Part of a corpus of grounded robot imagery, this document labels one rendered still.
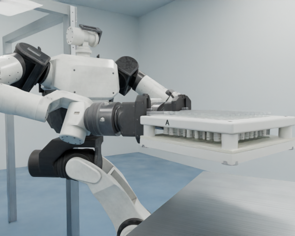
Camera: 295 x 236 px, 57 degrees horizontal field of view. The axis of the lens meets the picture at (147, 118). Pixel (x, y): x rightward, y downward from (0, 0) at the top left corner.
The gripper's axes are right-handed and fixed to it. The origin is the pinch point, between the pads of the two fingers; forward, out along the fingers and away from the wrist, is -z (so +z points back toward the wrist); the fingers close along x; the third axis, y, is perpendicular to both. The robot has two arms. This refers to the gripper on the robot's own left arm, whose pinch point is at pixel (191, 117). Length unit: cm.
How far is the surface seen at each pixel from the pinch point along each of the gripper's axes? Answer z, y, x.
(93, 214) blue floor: 196, -44, 103
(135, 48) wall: 455, -242, -125
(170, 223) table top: -17.4, 20.5, 18.1
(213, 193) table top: -9.9, 1.8, 18.1
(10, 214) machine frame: 220, 28, 95
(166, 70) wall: 360, -254, -67
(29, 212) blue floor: 236, 9, 102
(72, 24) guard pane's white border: 110, -2, -54
